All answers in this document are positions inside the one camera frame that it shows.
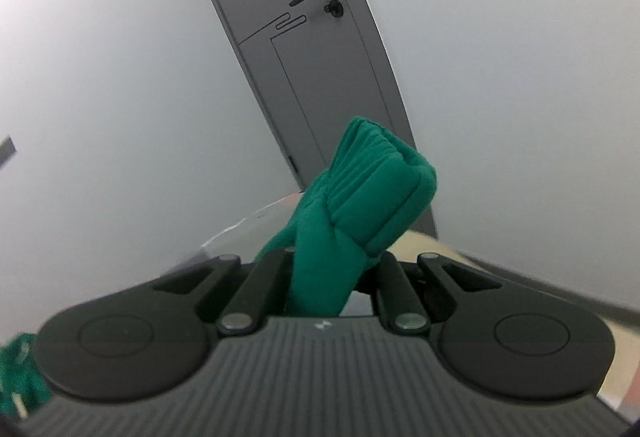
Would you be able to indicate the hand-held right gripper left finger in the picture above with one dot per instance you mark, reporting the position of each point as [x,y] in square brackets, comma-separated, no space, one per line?
[260,282]

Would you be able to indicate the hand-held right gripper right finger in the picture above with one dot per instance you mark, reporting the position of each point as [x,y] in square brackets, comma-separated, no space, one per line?
[395,287]

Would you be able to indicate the green printed sweatshirt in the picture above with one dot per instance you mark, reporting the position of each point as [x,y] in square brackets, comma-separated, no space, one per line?
[360,197]

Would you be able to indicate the patchwork bed sheet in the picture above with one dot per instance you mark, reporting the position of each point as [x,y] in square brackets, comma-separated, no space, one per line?
[440,244]

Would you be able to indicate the grey door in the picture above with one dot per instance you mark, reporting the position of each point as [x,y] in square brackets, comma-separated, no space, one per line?
[300,92]

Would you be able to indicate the black door lock knob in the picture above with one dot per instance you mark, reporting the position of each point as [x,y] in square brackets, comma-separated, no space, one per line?
[333,9]

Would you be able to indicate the white and grey wall panel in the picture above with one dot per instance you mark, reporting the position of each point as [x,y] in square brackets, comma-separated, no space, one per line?
[6,153]

